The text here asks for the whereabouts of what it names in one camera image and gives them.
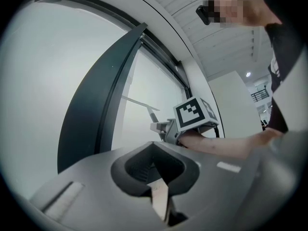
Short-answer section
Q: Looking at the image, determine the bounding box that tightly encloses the black window frame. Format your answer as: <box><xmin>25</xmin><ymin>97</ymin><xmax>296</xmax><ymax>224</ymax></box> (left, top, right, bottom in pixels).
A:
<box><xmin>31</xmin><ymin>0</ymin><xmax>194</xmax><ymax>175</ymax></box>

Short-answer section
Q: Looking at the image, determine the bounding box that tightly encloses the person's black shirt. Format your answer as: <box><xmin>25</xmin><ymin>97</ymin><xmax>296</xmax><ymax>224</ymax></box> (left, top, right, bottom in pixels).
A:
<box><xmin>264</xmin><ymin>23</ymin><xmax>308</xmax><ymax>134</ymax></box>

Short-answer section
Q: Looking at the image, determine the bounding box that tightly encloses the black head-worn camera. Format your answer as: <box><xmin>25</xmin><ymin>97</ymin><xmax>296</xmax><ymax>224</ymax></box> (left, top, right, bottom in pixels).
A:
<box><xmin>195</xmin><ymin>5</ymin><xmax>211</xmax><ymax>26</ymax></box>

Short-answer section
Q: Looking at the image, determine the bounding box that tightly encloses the person's right forearm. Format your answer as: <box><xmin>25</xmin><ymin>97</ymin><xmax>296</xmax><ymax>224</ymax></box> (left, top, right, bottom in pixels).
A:
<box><xmin>180</xmin><ymin>128</ymin><xmax>283</xmax><ymax>160</ymax></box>

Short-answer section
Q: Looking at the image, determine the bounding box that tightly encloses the wide frosted window pane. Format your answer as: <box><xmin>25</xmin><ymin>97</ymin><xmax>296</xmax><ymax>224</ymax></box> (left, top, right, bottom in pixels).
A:
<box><xmin>0</xmin><ymin>1</ymin><xmax>129</xmax><ymax>201</ymax></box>

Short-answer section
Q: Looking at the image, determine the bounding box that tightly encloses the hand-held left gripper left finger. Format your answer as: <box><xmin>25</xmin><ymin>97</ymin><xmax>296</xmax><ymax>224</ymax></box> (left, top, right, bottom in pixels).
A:
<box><xmin>28</xmin><ymin>141</ymin><xmax>169</xmax><ymax>231</ymax></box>

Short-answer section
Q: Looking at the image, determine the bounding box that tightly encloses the black roller blind housing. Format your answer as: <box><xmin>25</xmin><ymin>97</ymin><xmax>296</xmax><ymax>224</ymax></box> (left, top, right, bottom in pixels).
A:
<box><xmin>141</xmin><ymin>32</ymin><xmax>191</xmax><ymax>89</ymax></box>

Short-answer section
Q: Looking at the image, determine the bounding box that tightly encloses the person's head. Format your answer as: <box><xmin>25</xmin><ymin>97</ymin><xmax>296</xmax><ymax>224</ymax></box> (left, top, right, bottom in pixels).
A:
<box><xmin>206</xmin><ymin>0</ymin><xmax>282</xmax><ymax>28</ymax></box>

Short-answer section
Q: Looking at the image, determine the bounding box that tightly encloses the white squeegee dark green handle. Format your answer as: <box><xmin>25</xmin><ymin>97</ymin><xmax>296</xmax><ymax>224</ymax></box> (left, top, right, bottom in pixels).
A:
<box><xmin>121</xmin><ymin>95</ymin><xmax>161</xmax><ymax>124</ymax></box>

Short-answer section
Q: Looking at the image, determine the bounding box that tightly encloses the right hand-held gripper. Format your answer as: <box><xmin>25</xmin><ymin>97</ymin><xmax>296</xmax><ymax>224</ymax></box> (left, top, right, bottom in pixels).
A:
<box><xmin>150</xmin><ymin>96</ymin><xmax>220</xmax><ymax>146</ymax></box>

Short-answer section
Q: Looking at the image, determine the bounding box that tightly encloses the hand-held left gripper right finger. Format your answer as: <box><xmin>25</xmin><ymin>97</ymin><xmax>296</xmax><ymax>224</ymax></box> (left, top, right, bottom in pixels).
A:
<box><xmin>152</xmin><ymin>141</ymin><xmax>265</xmax><ymax>231</ymax></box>

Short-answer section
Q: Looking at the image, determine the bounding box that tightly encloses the frosted window glass pane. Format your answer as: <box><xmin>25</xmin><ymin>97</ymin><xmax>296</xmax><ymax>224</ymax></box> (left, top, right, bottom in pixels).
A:
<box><xmin>110</xmin><ymin>51</ymin><xmax>193</xmax><ymax>151</ymax></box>

